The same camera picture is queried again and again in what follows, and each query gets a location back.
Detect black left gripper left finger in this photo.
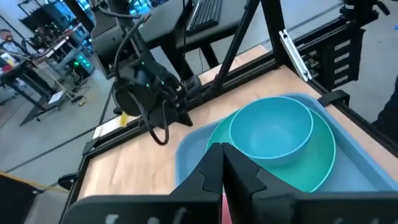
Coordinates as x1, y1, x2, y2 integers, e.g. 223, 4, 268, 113
169, 142, 225, 203

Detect computer tower green lights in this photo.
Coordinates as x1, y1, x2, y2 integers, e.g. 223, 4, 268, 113
69, 50, 96, 77

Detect black keyboard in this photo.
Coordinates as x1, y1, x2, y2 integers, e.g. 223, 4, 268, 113
185, 0, 224, 37

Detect yellow tag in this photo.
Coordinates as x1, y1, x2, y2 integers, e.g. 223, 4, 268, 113
119, 111, 129, 129

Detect black tripod device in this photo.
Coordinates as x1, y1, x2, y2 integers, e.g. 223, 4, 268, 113
339, 0, 391, 29

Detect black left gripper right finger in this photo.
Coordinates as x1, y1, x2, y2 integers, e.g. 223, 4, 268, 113
222, 142, 298, 224

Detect green plate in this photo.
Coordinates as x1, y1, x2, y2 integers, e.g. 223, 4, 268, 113
205, 106, 338, 194

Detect black table clamp bracket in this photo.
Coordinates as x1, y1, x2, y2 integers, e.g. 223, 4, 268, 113
317, 89, 351, 108
57, 172, 79, 191

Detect blue bowl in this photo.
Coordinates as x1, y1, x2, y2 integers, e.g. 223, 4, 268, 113
228, 96, 315, 167

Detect pink plastic cup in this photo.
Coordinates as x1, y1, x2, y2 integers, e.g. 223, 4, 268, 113
221, 192, 233, 224

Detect black slotted equipment box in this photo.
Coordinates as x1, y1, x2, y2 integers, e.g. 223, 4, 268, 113
320, 27, 366, 92

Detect black panel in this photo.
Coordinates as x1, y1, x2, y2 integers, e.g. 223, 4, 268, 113
0, 172, 43, 224

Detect silver metal bracket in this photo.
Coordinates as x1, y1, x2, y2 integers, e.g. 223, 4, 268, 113
278, 29, 313, 83

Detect light blue tray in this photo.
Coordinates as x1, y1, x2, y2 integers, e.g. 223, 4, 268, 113
175, 92, 398, 192

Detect work desk black legs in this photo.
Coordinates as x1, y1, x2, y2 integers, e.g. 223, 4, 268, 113
0, 30, 85, 127

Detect black aluminium table frame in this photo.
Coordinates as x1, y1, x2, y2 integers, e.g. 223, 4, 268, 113
58, 0, 398, 224

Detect person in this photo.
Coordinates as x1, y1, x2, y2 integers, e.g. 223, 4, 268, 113
0, 28, 24, 68

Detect yellow cable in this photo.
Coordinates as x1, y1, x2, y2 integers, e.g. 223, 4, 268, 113
0, 170, 70, 194

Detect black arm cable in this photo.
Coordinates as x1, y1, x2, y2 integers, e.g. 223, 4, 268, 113
113, 12, 170, 147

